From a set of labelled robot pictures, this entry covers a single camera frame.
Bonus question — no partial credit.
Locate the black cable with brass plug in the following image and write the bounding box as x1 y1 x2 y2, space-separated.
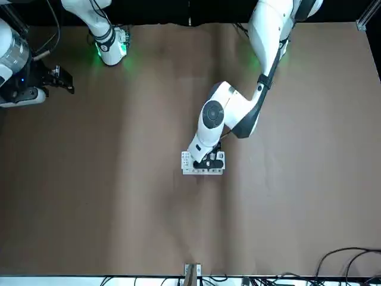
31 0 62 62

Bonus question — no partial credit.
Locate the white test tube rack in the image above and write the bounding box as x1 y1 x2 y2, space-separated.
180 150 226 176

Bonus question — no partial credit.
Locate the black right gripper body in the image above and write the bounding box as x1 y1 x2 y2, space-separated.
6 55 45 94

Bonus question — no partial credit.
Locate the black desk cable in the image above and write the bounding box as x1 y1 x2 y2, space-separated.
315 246 381 279
345 250 381 281

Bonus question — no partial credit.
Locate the aluminium frame post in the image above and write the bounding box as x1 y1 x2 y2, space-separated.
355 0 381 31
183 263 202 286

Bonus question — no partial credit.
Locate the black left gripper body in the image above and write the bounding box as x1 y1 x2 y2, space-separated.
192 152 226 170

